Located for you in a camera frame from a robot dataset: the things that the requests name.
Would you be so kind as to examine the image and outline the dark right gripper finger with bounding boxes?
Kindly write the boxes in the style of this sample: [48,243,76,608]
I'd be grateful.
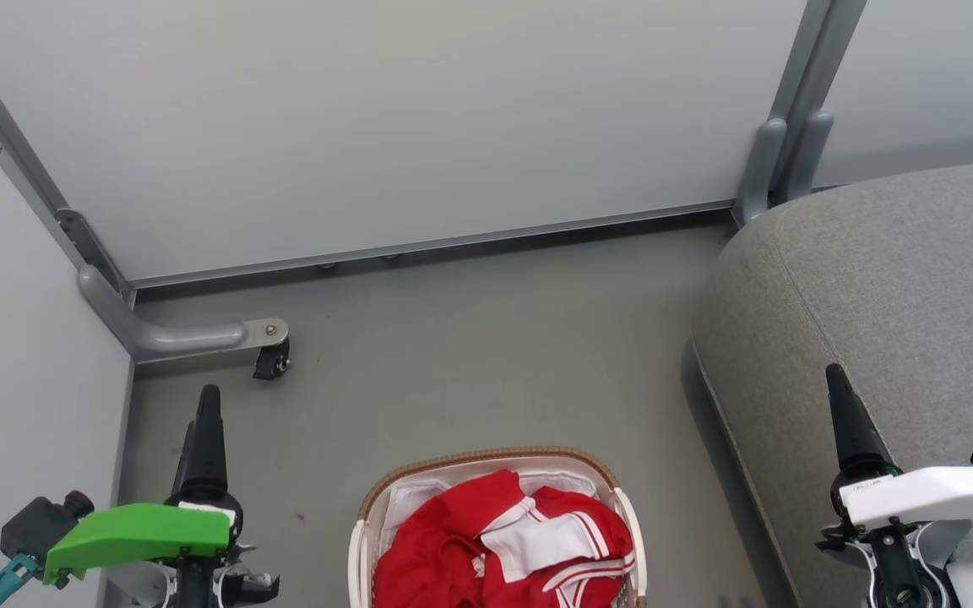
[824,363,903,486]

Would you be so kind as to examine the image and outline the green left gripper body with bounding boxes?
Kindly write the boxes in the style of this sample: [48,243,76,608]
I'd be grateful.
[43,488,281,608]

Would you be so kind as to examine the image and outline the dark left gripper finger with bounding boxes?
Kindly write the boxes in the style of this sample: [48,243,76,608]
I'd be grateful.
[171,421,198,492]
[174,384,230,501]

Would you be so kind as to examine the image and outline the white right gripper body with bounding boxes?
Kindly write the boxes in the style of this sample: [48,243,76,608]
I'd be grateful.
[816,466,973,608]

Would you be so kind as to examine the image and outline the red jersey with white collar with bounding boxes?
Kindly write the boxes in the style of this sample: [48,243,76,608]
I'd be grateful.
[372,470,635,608]

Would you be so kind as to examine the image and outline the red shorts with white stripe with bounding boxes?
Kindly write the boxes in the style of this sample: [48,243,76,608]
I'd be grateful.
[537,553,639,608]

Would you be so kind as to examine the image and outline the grey fabric sofa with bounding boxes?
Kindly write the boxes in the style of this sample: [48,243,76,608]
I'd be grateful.
[691,156,973,608]

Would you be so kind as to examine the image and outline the black caster wheel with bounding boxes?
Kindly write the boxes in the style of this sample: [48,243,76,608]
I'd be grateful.
[252,338,291,381]

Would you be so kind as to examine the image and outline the grey metal partition foot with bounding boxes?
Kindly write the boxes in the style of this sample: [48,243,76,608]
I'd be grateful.
[77,264,290,364]

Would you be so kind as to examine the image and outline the white wicker-rimmed laundry basket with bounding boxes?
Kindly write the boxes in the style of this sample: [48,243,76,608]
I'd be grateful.
[348,447,649,608]

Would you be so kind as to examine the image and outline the white basket liner cloth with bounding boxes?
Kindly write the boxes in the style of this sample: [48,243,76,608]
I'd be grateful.
[377,469,601,554]

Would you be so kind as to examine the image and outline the teal left cable connector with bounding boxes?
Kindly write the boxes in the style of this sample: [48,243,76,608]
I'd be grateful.
[0,553,41,608]

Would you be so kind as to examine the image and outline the grey aluminium partition rail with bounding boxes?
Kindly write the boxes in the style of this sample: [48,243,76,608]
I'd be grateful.
[128,200,737,288]

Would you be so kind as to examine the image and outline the grey double partition post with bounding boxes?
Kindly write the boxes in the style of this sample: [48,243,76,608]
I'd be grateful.
[731,0,867,227]

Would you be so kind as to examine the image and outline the grey corner partition post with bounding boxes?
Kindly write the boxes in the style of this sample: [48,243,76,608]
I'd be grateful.
[0,17,134,298]

